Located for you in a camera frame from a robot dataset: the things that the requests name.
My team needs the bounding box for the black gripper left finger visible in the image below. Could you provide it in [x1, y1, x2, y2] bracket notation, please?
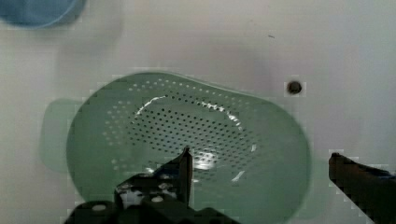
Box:
[114, 146, 192, 209]

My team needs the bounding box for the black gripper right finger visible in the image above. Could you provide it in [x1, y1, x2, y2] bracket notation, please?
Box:
[329, 153, 396, 224]

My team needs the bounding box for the green plastic strainer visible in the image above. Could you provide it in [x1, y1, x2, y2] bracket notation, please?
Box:
[39, 72, 330, 224]

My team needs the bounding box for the blue bowl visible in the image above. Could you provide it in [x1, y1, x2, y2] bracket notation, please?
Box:
[0, 0, 87, 29]

